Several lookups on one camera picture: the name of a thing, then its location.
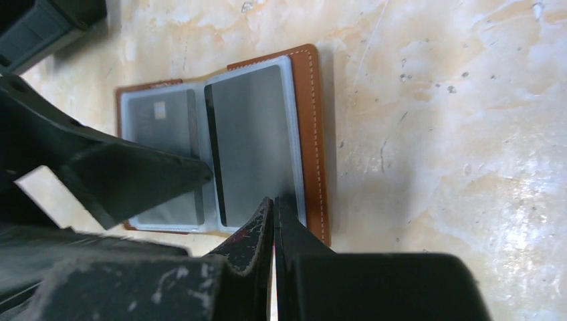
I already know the black credit card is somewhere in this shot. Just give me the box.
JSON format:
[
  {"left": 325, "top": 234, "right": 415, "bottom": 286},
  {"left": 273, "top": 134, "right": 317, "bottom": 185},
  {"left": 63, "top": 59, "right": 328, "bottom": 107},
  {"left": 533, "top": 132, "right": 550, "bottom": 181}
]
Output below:
[{"left": 205, "top": 62, "right": 297, "bottom": 228}]

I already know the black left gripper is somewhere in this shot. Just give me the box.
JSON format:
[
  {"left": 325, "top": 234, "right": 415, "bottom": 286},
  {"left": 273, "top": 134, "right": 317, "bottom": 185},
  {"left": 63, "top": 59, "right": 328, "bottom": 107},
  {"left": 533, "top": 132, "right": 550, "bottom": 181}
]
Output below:
[{"left": 1, "top": 75, "right": 212, "bottom": 320}]

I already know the brown leather card holder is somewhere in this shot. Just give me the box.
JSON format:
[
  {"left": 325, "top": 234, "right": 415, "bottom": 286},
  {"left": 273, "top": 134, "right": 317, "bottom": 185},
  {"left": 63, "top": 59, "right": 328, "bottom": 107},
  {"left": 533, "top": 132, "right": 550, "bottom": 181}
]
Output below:
[{"left": 116, "top": 43, "right": 330, "bottom": 245}]

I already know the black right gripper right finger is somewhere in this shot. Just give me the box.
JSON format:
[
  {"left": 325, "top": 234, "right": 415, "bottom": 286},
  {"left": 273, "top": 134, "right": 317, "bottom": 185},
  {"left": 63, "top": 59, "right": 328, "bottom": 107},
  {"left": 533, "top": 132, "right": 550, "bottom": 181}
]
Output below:
[{"left": 273, "top": 197, "right": 336, "bottom": 320}]

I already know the black plastic card tray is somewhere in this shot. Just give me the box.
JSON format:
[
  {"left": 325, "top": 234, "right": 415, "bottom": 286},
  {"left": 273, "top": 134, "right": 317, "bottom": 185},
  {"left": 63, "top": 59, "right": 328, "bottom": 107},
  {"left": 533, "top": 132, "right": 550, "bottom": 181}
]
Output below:
[{"left": 1, "top": 0, "right": 107, "bottom": 76}]

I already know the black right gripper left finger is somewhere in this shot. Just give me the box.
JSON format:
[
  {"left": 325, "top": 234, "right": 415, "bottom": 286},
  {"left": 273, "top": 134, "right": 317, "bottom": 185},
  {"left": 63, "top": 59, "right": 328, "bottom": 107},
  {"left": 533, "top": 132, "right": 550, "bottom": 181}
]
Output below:
[{"left": 203, "top": 197, "right": 273, "bottom": 320}]

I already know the grey card in holder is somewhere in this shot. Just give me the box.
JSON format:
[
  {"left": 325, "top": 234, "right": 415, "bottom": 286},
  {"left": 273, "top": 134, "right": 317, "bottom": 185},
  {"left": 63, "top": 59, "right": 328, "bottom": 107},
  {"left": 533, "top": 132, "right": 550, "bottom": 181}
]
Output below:
[{"left": 120, "top": 88, "right": 204, "bottom": 230}]

